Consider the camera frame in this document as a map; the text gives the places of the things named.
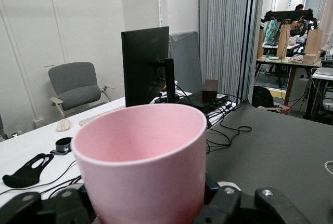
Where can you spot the white office desk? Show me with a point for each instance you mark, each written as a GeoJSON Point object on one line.
{"type": "Point", "coordinates": [31, 141]}

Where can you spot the black computer monitor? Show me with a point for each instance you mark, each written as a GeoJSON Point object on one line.
{"type": "Point", "coordinates": [140, 65]}

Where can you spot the beige keyboard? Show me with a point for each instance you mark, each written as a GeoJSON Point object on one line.
{"type": "Point", "coordinates": [88, 120]}

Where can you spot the wooden workshop desk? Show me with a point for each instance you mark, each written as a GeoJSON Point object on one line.
{"type": "Point", "coordinates": [286, 61]}

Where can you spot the white side desk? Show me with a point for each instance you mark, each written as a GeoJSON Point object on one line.
{"type": "Point", "coordinates": [322, 78]}

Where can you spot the black wide display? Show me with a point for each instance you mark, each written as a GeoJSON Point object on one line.
{"type": "Point", "coordinates": [288, 14]}

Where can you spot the wide light wooden box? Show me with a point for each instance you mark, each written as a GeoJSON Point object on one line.
{"type": "Point", "coordinates": [313, 42]}

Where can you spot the beige computer mouse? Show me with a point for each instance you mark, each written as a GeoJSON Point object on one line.
{"type": "Point", "coordinates": [63, 125]}

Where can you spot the dark brown wooden block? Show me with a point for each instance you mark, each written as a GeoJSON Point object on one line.
{"type": "Point", "coordinates": [210, 91]}

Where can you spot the seated person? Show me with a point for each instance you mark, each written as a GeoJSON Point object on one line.
{"type": "Point", "coordinates": [299, 7]}

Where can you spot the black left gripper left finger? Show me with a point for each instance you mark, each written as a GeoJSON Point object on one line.
{"type": "Point", "coordinates": [52, 208]}

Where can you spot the dark grey table mat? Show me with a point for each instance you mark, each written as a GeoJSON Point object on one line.
{"type": "Point", "coordinates": [273, 151]}

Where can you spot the grey office chair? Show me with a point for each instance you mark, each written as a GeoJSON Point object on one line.
{"type": "Point", "coordinates": [75, 78]}

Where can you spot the black flat box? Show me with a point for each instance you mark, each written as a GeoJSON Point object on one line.
{"type": "Point", "coordinates": [192, 99]}

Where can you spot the grey ribbed room divider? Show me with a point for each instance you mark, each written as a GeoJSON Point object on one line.
{"type": "Point", "coordinates": [221, 26]}

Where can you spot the pink plastic cup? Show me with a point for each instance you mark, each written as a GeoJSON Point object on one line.
{"type": "Point", "coordinates": [143, 172]}

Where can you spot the black bag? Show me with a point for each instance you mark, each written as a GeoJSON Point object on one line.
{"type": "Point", "coordinates": [262, 96]}

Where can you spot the black round cap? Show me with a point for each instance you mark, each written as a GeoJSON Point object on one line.
{"type": "Point", "coordinates": [62, 146]}

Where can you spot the tall narrow wooden box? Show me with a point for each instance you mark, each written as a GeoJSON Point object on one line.
{"type": "Point", "coordinates": [283, 42]}

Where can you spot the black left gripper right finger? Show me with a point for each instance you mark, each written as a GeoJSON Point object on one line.
{"type": "Point", "coordinates": [234, 208]}

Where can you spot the teal patterned cloth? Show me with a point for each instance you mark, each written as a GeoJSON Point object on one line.
{"type": "Point", "coordinates": [270, 30]}

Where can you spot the black upright pole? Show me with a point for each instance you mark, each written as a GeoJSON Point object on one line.
{"type": "Point", "coordinates": [170, 83]}

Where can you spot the black fabric mask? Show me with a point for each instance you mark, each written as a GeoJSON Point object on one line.
{"type": "Point", "coordinates": [20, 174]}

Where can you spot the grey leaning panel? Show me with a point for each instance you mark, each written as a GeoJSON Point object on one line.
{"type": "Point", "coordinates": [186, 60]}

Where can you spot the white wall socket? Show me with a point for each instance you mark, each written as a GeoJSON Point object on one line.
{"type": "Point", "coordinates": [38, 124]}

